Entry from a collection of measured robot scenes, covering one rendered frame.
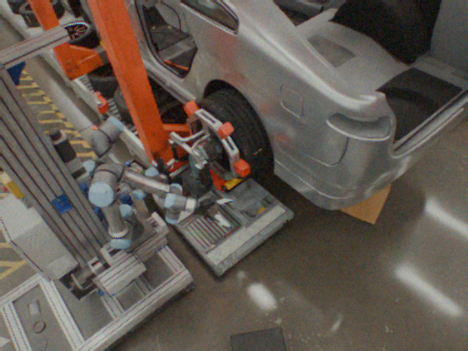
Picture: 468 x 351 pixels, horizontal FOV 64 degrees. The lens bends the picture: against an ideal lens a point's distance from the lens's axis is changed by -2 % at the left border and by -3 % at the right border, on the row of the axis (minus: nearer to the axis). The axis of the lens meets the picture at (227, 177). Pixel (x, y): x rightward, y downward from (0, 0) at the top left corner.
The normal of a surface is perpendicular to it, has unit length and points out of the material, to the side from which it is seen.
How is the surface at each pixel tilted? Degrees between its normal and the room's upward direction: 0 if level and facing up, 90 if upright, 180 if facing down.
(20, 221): 0
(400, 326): 0
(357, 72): 22
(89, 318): 0
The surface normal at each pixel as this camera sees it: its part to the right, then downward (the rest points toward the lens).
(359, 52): 0.12, -0.41
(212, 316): -0.11, -0.66
